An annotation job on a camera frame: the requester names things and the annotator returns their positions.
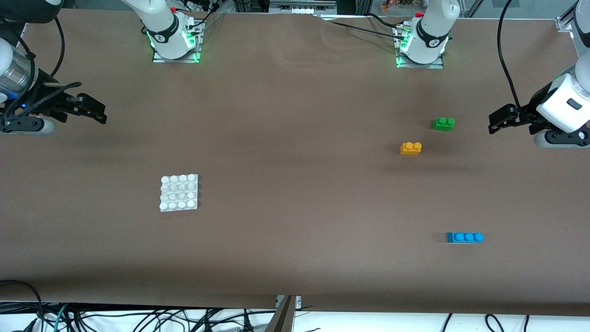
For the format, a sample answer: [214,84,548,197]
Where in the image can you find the white studded base plate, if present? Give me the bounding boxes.
[159,174,199,213]

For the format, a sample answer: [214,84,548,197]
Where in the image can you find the blue three-stud block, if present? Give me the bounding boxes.
[446,232,484,244]

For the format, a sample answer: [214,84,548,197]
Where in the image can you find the colourful toy pile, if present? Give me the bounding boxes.
[380,0,415,12]

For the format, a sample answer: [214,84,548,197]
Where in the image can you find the white power strip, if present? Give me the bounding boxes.
[269,0,338,14]

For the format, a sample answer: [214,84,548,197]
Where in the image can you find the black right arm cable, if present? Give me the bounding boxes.
[0,16,83,124]

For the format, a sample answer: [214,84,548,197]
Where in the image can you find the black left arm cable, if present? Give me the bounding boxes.
[497,0,527,111]

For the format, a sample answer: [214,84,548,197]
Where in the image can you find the aluminium frame profile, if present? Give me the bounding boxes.
[555,0,581,33]

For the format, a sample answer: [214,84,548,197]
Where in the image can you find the black cable at arm base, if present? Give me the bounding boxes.
[182,0,219,27]

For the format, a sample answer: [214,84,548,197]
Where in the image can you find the thin grey cable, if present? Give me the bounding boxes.
[196,12,226,36]

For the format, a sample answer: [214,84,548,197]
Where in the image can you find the short black tabletop cable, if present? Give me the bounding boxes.
[366,13,407,29]

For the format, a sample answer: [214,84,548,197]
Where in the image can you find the long black tabletop cable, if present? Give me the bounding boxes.
[322,18,406,40]

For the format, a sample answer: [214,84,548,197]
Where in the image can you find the thick black looped cable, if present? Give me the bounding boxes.
[0,279,45,332]

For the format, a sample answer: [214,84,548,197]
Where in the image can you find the teal cable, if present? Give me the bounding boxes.
[52,303,69,332]

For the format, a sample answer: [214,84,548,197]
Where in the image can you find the dark table support post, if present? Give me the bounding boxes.
[264,295,296,332]

